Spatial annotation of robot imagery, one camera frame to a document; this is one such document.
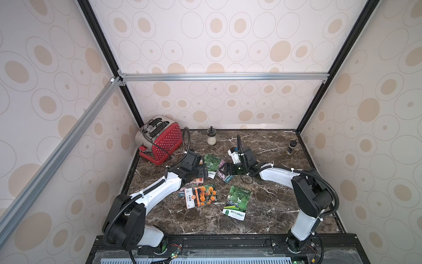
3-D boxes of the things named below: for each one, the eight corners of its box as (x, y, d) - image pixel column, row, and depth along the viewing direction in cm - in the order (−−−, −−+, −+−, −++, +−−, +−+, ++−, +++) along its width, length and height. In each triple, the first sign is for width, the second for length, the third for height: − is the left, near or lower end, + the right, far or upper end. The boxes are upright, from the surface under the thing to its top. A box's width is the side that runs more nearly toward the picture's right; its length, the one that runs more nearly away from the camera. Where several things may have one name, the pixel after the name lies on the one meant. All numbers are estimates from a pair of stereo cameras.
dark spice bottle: (286, 154, 109) (292, 145, 101) (284, 150, 112) (290, 140, 104) (292, 154, 109) (298, 145, 101) (290, 150, 112) (296, 140, 104)
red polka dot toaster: (141, 157, 107) (129, 136, 92) (165, 135, 120) (158, 113, 104) (160, 168, 102) (150, 148, 86) (183, 144, 115) (178, 122, 99)
